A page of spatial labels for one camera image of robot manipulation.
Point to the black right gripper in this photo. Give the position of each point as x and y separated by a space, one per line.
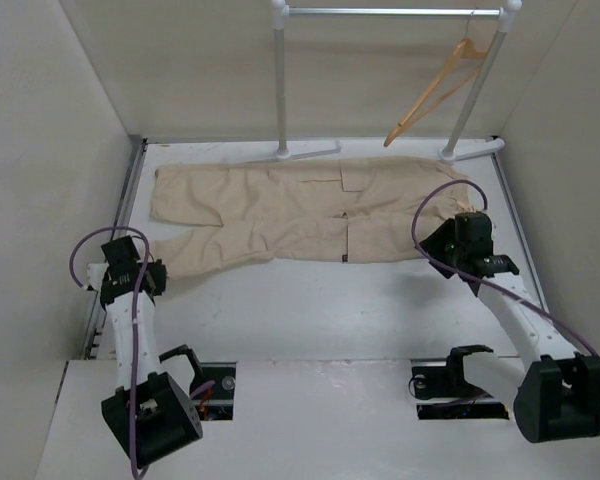
445 233

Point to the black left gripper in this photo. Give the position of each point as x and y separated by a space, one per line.
159 275

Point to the beige trousers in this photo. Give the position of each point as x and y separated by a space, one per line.
366 210

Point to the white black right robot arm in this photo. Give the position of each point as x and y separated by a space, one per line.
555 395

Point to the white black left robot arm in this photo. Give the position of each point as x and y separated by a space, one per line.
149 414

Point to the wooden clothes hanger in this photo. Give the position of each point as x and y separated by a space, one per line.
464 50

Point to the white metal clothes rack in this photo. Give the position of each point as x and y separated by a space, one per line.
329 70

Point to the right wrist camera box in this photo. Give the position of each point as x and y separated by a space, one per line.
473 236

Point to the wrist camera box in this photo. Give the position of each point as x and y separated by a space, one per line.
473 236
121 254

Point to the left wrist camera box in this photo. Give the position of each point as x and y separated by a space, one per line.
121 254

